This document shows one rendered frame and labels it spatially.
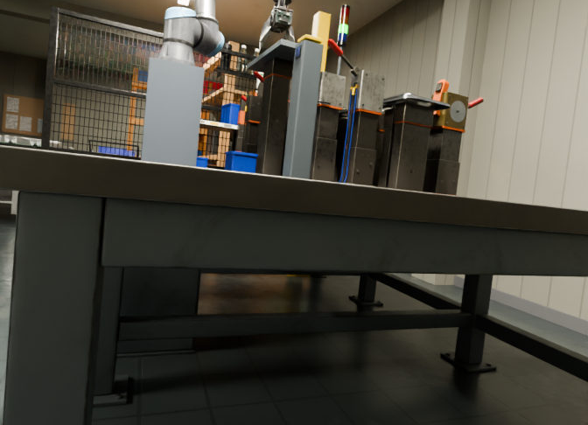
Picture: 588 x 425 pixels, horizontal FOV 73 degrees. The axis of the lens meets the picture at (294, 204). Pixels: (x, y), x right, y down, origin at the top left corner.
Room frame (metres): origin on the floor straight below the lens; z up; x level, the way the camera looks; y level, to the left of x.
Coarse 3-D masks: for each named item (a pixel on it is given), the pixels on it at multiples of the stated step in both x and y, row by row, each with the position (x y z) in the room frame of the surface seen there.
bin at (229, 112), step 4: (228, 104) 2.52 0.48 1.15; (232, 104) 2.50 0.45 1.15; (236, 104) 2.52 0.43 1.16; (224, 108) 2.58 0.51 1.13; (228, 108) 2.52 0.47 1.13; (232, 108) 2.50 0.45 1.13; (236, 108) 2.52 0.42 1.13; (224, 112) 2.58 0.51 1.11; (228, 112) 2.52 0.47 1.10; (232, 112) 2.50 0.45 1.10; (236, 112) 2.52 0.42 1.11; (220, 116) 2.63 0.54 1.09; (224, 116) 2.57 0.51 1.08; (228, 116) 2.51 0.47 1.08; (232, 116) 2.51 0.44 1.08; (236, 116) 2.52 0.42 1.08; (220, 120) 2.62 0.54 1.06; (224, 120) 2.56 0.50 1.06; (228, 120) 2.51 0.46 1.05; (232, 120) 2.51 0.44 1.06; (236, 120) 2.52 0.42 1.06; (236, 124) 2.52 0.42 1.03
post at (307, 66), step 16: (304, 48) 1.24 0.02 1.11; (320, 48) 1.26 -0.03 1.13; (304, 64) 1.24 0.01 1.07; (320, 64) 1.27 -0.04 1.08; (304, 80) 1.24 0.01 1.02; (304, 96) 1.25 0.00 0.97; (304, 112) 1.25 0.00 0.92; (288, 128) 1.29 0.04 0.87; (304, 128) 1.25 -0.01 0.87; (288, 144) 1.28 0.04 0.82; (304, 144) 1.25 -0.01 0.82; (288, 160) 1.26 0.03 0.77; (304, 160) 1.26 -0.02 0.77; (288, 176) 1.25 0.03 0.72; (304, 176) 1.26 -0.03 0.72
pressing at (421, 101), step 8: (392, 96) 1.26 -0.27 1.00; (400, 96) 1.23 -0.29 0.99; (408, 96) 1.20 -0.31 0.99; (416, 96) 1.20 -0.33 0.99; (384, 104) 1.37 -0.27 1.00; (392, 104) 1.36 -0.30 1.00; (424, 104) 1.31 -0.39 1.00; (432, 104) 1.30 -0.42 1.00; (440, 104) 1.29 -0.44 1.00; (448, 104) 1.26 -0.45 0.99; (344, 112) 1.58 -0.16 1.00; (384, 112) 1.50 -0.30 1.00
